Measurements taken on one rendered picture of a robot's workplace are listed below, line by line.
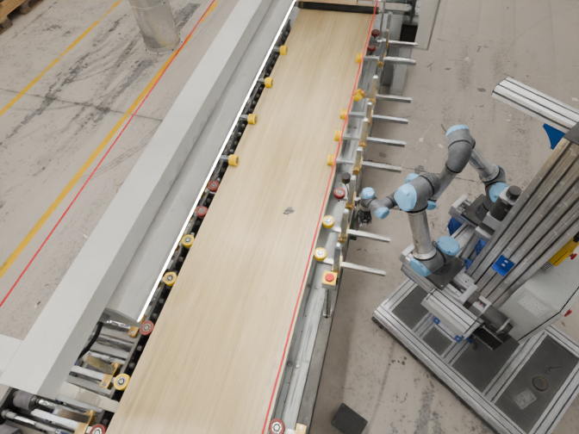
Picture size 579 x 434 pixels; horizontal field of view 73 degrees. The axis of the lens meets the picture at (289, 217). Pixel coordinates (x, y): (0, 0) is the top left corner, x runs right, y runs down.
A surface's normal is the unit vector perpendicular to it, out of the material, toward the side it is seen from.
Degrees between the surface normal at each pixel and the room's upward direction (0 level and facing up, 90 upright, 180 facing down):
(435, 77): 0
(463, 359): 0
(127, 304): 61
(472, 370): 0
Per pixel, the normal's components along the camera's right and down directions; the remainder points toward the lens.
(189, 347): -0.06, -0.56
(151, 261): 0.81, -0.11
